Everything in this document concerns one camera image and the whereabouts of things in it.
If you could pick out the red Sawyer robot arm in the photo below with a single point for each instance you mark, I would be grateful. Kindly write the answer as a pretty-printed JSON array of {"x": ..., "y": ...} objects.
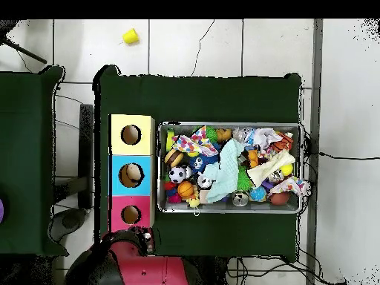
[{"x": 148, "y": 273}]

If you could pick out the wooden box with three holes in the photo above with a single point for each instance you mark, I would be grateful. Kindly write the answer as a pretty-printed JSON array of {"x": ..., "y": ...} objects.
[{"x": 145, "y": 166}]

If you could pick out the shallow clear mesh bin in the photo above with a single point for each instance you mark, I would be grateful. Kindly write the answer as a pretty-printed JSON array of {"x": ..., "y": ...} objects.
[{"x": 225, "y": 208}]

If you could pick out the colourful polka-dot cloth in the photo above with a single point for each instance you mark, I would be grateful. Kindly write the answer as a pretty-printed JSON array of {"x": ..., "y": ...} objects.
[{"x": 193, "y": 144}]

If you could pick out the wooden burger toy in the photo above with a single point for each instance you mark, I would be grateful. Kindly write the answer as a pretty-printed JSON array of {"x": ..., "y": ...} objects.
[{"x": 173, "y": 157}]

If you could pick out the small soccer ball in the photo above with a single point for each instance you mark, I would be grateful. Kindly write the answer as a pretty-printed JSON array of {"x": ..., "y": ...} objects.
[{"x": 177, "y": 174}]

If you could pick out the small orange basketball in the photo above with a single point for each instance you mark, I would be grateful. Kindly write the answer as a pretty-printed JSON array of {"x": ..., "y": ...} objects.
[{"x": 185, "y": 189}]

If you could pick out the mint green knit cloth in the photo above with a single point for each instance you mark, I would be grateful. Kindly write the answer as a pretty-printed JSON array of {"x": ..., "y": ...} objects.
[{"x": 225, "y": 169}]

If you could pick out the yellow duck toy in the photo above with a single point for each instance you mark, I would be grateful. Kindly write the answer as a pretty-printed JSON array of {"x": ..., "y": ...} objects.
[{"x": 193, "y": 202}]

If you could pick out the green spiky ball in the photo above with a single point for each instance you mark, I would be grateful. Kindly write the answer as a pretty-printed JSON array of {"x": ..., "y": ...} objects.
[{"x": 243, "y": 178}]

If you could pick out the dark green tablecloth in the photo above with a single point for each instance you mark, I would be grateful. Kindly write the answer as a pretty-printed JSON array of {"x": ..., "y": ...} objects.
[{"x": 148, "y": 95}]

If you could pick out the cream cloth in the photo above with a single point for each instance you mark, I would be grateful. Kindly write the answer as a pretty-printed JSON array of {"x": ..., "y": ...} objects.
[{"x": 270, "y": 168}]

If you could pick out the red-brown ball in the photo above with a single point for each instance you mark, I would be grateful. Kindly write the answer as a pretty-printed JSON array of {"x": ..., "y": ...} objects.
[{"x": 279, "y": 198}]

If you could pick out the black floor stand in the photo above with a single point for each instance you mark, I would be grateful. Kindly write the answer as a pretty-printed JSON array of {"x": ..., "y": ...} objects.
[{"x": 86, "y": 154}]

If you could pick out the yellow cup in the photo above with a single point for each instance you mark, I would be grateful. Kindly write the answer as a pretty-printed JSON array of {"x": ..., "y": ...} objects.
[{"x": 130, "y": 37}]

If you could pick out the dark green side table cloth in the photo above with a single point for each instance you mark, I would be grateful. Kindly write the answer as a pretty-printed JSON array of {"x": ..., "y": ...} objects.
[{"x": 29, "y": 178}]

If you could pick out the black tripod leg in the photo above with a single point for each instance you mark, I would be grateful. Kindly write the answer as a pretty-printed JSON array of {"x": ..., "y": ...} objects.
[{"x": 27, "y": 52}]

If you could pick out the purple object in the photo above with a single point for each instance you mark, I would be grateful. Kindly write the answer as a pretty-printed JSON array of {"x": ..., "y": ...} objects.
[{"x": 1, "y": 211}]

